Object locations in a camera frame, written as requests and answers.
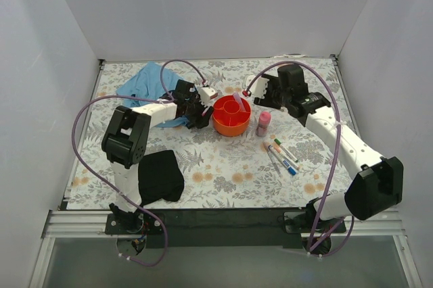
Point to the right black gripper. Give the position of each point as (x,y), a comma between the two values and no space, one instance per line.
(267,95)

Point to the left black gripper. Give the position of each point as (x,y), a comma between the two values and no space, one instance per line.
(197,109)

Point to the pink glue bottle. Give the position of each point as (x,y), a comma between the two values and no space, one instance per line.
(263,124)

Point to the pink translucent highlighter body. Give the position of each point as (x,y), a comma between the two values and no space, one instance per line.
(238,99)

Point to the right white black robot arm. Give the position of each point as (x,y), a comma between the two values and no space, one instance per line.
(377,181)

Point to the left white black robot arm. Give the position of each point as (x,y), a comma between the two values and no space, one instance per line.
(126,136)

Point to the blue cloth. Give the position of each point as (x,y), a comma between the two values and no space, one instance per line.
(146,85)

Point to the orange round organizer container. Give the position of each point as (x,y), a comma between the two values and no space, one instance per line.
(228,117)

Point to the green cap marker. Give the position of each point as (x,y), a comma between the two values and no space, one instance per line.
(286,150)

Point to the grey thin pen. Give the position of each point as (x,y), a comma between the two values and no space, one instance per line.
(272,159)

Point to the floral table mat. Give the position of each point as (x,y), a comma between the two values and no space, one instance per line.
(219,172)

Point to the orange cap marker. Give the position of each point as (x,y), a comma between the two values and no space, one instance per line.
(286,157)

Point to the blue cap marker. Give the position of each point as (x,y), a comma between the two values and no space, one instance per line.
(281,160)

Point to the black cloth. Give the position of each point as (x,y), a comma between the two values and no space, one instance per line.
(160,178)

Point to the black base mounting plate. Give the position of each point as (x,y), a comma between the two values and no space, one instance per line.
(221,227)

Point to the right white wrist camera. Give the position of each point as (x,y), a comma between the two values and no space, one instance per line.
(258,89)

